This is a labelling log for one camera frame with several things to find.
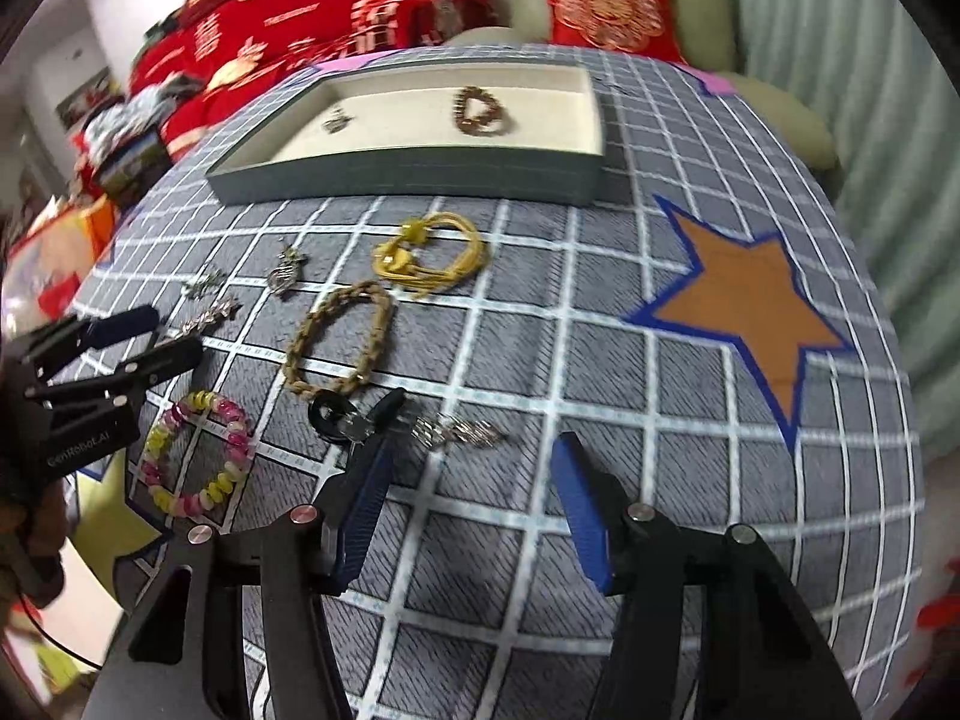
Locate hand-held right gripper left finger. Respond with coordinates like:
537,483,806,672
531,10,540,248
86,431,398,720

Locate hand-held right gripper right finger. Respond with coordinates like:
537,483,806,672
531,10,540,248
551,431,863,720

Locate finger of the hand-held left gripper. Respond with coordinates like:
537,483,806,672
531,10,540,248
15,306,160,380
22,337,205,410

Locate pink yellow bead bracelet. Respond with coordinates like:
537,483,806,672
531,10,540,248
141,390,256,517

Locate black ring pendant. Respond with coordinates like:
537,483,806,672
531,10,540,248
307,388,410,445

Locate silver chain charm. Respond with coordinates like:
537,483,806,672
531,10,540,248
409,412,509,452

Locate tan braided bracelet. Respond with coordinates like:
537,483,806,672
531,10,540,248
283,281,396,398

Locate yellow cord bracelet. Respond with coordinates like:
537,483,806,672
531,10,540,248
373,211,492,299

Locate grey jewelry tray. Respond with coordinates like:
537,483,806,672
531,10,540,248
206,60,610,205

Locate brown bead bracelet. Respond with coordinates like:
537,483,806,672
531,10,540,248
451,86,515,137

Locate person's left hand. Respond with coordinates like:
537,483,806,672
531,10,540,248
0,480,72,616

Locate clear plastic bag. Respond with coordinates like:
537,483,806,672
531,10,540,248
0,217,91,323

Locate orange gift bag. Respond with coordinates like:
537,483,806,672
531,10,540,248
71,199,117,256

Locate dark printed box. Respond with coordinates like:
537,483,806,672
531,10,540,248
97,139,162,196

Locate grey checked tablecloth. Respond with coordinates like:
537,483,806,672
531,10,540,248
64,45,927,720

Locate pile of clothes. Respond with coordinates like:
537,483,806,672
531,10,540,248
82,82,188,158

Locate red sofa with cover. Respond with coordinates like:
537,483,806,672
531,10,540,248
127,0,511,158

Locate red embroidered cushion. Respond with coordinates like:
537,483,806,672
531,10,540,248
538,0,687,65

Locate green armchair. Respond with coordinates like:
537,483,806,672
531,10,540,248
450,0,841,173

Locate pale green curtain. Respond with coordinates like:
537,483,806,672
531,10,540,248
712,0,960,466

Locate black cable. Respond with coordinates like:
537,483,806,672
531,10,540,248
0,540,102,672

